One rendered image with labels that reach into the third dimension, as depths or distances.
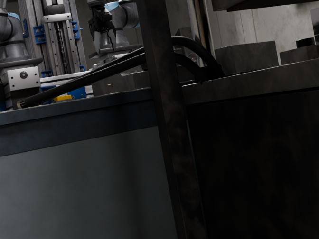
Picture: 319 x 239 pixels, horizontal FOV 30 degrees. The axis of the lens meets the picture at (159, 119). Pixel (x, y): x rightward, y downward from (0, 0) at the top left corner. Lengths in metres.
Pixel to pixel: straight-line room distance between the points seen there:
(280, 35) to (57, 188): 5.26
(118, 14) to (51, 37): 0.35
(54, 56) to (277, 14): 4.25
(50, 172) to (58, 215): 0.13
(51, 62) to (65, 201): 1.25
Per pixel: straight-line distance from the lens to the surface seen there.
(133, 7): 3.07
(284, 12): 6.77
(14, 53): 2.83
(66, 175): 1.85
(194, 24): 1.84
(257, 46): 2.39
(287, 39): 6.76
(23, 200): 1.83
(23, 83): 2.69
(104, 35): 2.97
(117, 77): 2.19
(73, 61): 2.99
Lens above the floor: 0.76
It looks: 2 degrees down
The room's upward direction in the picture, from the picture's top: 10 degrees counter-clockwise
